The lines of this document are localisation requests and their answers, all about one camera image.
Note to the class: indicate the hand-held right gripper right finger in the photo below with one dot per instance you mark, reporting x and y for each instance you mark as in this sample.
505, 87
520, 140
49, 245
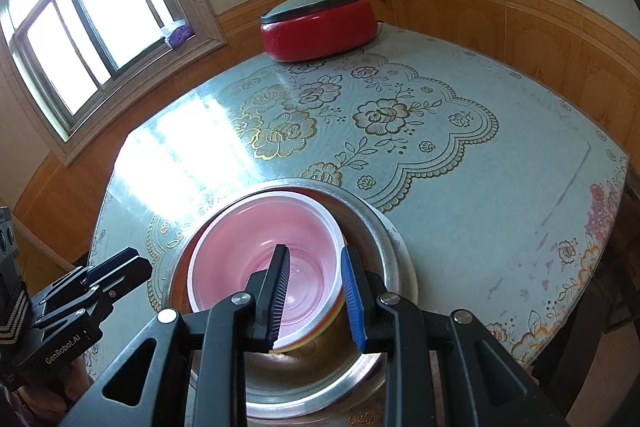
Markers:
352, 297

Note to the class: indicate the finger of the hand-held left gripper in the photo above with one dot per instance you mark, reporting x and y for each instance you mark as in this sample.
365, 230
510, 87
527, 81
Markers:
125, 269
70, 297

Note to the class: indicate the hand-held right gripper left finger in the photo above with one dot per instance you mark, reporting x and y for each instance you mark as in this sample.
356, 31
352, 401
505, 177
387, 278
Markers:
277, 297

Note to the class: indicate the stainless steel bowl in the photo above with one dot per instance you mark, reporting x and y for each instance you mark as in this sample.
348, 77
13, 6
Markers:
370, 257

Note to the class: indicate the red plastic bowl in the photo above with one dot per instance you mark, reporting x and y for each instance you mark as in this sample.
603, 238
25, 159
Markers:
240, 247

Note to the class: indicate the person's left hand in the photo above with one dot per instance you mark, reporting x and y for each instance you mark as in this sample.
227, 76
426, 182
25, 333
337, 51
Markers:
80, 377

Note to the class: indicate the floral lace tablecloth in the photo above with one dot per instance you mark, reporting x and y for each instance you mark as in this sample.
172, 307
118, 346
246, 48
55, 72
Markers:
450, 187

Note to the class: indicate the purple tissue pack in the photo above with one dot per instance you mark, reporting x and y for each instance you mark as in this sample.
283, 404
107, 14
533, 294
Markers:
179, 34

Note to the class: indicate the wooden chair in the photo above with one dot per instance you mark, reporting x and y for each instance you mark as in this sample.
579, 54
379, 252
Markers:
600, 332

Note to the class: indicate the red electric pot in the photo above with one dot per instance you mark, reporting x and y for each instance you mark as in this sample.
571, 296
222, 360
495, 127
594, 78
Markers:
320, 39

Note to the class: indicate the grey pot lid red knob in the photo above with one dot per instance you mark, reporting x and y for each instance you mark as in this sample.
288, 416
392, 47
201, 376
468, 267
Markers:
310, 4

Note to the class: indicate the window with metal frame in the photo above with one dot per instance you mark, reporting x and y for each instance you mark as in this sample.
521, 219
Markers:
85, 22

